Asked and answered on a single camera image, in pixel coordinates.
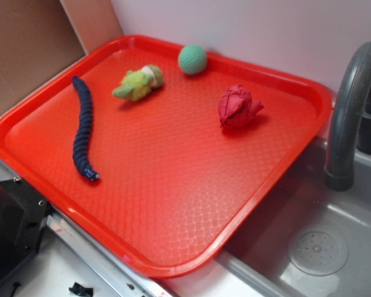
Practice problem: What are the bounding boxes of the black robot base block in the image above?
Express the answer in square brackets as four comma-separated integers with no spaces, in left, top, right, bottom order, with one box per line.
[0,179,49,284]

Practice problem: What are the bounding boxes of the red plastic tray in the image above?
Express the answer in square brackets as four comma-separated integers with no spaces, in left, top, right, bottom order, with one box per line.
[0,36,332,278]

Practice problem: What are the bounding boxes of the red crumpled cloth ball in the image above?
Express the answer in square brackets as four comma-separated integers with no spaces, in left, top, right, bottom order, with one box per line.
[218,84,264,128]

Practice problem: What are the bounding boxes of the green plush toy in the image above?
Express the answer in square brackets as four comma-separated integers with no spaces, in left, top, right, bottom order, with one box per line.
[112,64,164,102]

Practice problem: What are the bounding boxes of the teal knitted ball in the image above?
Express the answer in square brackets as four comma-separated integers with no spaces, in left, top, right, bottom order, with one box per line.
[177,45,208,75]

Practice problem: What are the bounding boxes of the grey plastic sink basin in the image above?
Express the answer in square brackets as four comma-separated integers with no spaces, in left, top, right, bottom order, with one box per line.
[215,89,371,297]

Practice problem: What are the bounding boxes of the round sink drain cover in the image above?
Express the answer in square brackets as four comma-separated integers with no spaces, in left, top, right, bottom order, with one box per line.
[287,225,349,277]

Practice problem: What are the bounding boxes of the grey curved faucet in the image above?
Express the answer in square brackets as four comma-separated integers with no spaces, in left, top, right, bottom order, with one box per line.
[325,41,371,191]

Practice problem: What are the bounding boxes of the black tape scrap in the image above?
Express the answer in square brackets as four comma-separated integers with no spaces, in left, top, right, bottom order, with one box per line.
[69,282,94,297]

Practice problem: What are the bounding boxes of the brown cardboard panel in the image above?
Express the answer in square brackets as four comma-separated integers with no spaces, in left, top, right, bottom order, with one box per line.
[0,1,122,116]

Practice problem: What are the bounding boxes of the dark blue braided rope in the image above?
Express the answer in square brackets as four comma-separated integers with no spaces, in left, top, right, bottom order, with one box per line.
[72,75,101,183]

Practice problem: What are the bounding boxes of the aluminium rail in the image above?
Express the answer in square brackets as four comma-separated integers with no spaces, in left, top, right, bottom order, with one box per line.
[0,148,174,297]

